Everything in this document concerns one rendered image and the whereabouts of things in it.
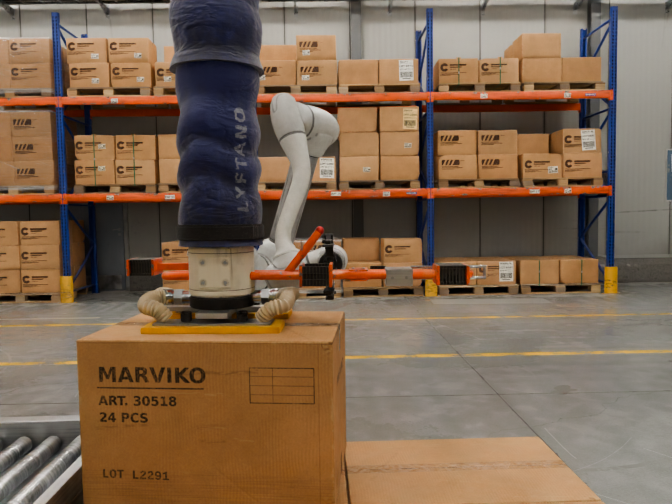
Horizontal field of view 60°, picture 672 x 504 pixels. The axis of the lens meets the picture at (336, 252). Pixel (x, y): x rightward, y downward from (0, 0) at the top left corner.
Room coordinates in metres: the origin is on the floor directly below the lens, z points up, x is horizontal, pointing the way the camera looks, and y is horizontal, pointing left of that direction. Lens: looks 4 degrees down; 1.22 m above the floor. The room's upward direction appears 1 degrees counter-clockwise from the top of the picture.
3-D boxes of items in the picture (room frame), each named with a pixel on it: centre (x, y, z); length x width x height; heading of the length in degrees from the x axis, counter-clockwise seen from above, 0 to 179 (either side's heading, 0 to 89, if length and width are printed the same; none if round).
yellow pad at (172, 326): (1.42, 0.31, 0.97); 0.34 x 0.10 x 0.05; 88
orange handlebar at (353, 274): (1.63, 0.10, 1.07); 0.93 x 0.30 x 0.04; 88
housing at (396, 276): (1.50, -0.16, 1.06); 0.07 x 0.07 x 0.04; 88
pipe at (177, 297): (1.52, 0.30, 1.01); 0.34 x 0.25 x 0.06; 88
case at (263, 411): (1.50, 0.29, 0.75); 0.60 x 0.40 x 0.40; 85
